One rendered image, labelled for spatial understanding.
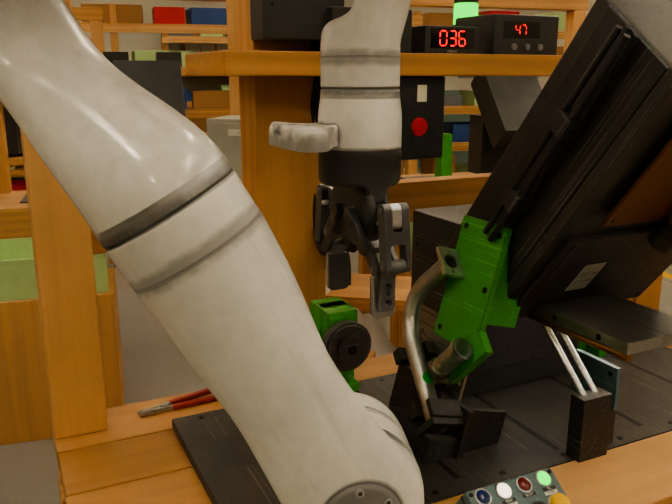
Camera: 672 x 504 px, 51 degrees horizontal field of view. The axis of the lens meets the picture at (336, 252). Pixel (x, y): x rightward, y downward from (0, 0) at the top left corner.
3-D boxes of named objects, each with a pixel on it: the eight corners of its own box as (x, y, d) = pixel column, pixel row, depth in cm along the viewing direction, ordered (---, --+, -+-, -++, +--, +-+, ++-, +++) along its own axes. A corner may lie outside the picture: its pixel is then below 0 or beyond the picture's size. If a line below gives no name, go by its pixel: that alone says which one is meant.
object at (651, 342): (701, 345, 108) (704, 326, 108) (625, 363, 102) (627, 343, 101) (530, 280, 143) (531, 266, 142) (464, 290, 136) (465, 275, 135)
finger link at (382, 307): (374, 254, 62) (373, 309, 63) (391, 262, 59) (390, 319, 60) (389, 252, 62) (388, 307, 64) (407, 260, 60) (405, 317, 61)
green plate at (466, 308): (512, 360, 116) (546, 235, 113) (472, 356, 112) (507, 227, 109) (470, 337, 126) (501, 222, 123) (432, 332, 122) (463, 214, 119)
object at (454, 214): (577, 372, 147) (592, 212, 139) (456, 400, 135) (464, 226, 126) (519, 343, 163) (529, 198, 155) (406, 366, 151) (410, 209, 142)
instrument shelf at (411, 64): (639, 76, 148) (641, 56, 147) (224, 76, 111) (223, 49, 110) (555, 75, 170) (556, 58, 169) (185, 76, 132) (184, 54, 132)
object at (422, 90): (444, 158, 133) (447, 76, 129) (364, 162, 126) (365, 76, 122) (409, 151, 144) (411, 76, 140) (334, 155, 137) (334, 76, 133)
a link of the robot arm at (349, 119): (264, 145, 64) (262, 75, 63) (372, 140, 69) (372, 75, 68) (303, 155, 57) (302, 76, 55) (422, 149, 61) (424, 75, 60)
